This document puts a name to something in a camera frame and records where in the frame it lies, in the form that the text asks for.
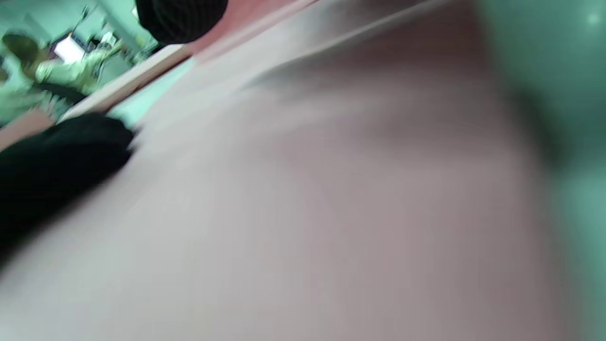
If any person's right hand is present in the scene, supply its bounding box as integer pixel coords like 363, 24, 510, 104
135, 0, 229, 45

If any person's left hand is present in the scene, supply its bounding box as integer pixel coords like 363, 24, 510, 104
0, 114, 137, 259

